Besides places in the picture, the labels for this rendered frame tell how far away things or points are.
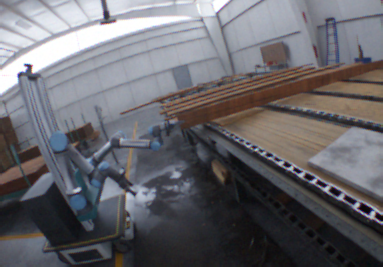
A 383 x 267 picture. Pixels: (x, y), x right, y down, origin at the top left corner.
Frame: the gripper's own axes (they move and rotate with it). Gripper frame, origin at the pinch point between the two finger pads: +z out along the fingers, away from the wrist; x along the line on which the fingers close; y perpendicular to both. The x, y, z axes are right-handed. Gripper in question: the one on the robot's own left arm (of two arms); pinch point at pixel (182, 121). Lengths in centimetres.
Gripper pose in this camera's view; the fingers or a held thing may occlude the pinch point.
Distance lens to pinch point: 162.1
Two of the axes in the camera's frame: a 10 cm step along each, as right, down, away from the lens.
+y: -2.7, -9.3, -2.5
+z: 9.6, -2.9, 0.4
